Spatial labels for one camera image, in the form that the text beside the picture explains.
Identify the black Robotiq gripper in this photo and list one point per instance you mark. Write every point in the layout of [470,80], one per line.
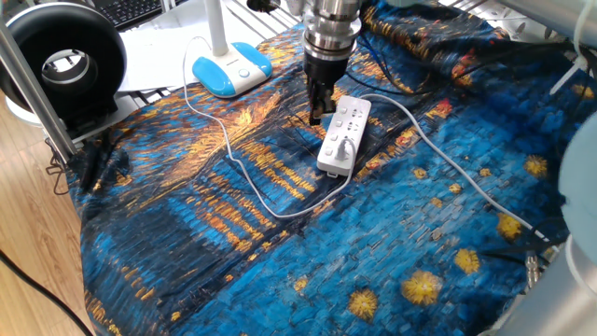
[323,72]

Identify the white power strip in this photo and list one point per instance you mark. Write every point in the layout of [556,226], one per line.
[347,126]

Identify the silver grey UR5 robot arm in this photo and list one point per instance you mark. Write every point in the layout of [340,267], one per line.
[578,186]

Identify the blue and white desk lamp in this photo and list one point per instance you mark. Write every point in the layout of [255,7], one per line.
[233,70]

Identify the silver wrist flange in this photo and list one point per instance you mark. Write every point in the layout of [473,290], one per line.
[332,28]

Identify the white paper sheet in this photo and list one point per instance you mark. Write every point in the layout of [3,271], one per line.
[149,60]

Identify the starry night painted tablecloth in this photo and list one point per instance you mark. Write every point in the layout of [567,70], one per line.
[233,261]

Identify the black keyboard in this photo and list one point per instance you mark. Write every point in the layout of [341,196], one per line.
[123,11]

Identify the aluminium frame beam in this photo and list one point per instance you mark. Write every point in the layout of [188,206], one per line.
[37,98]

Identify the black round duct fan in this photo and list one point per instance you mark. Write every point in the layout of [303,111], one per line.
[28,51]

